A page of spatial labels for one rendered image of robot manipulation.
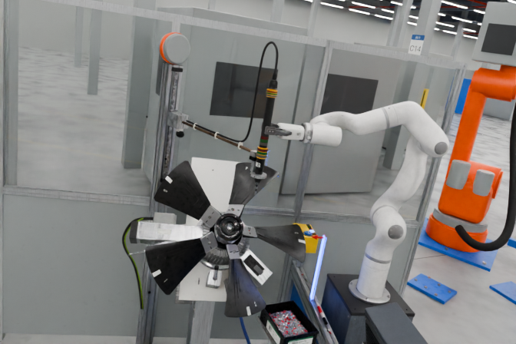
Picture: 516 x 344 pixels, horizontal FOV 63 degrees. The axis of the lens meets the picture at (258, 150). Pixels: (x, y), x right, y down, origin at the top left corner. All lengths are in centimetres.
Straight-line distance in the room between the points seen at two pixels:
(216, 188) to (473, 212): 374
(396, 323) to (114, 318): 198
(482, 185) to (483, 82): 114
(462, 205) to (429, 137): 358
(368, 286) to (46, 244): 181
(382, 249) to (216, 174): 87
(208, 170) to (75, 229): 93
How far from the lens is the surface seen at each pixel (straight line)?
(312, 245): 221
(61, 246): 276
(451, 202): 537
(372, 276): 201
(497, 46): 525
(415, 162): 190
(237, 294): 177
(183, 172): 185
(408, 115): 181
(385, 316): 143
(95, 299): 290
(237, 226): 179
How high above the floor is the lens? 198
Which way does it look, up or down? 14 degrees down
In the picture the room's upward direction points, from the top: 9 degrees clockwise
